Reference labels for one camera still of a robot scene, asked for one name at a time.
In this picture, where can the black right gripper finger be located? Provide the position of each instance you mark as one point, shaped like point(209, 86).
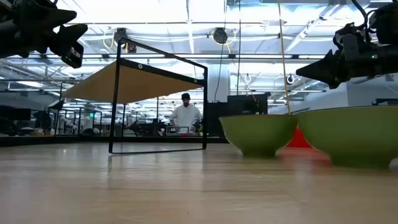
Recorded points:
point(323, 70)

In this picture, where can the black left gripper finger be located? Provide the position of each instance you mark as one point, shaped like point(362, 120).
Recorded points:
point(70, 34)
point(56, 17)

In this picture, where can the green bowl with floral inside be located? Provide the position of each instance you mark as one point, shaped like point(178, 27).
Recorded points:
point(258, 135)
point(351, 137)

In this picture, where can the red mini bowl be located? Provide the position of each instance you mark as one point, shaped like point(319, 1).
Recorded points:
point(298, 140)

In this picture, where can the black background robot arm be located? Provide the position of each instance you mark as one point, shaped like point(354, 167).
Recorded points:
point(146, 127)

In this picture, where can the dark background monitor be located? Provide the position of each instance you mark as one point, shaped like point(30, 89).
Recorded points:
point(15, 114)

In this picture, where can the black cabinet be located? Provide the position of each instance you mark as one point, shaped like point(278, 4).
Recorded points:
point(247, 109)

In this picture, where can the person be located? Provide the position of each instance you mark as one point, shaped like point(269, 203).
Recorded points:
point(186, 115)

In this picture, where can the wooden shelf with black frame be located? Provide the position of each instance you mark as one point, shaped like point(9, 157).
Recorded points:
point(133, 84)

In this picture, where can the black aluminium rig frame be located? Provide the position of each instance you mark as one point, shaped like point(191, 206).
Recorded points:
point(62, 140)

